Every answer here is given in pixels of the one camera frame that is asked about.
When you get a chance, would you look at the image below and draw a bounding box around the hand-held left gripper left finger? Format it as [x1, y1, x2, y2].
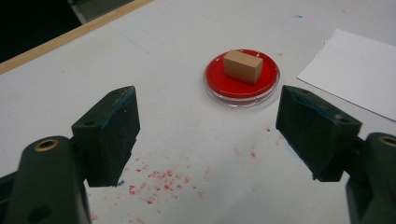
[71, 86, 141, 188]

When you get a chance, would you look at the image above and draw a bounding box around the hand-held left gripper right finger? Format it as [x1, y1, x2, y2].
[276, 85, 363, 182]

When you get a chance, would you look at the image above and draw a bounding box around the wooden stamp block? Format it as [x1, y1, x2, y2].
[223, 49, 264, 87]

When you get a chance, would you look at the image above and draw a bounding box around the round red ink pad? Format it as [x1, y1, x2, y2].
[203, 49, 281, 108]

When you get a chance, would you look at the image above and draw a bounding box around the white paper sheet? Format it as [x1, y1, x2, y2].
[297, 28, 396, 121]

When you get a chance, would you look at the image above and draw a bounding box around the wooden table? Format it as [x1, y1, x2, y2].
[0, 0, 155, 76]

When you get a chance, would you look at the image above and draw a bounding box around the white board table cover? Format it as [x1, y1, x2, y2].
[0, 0, 396, 224]

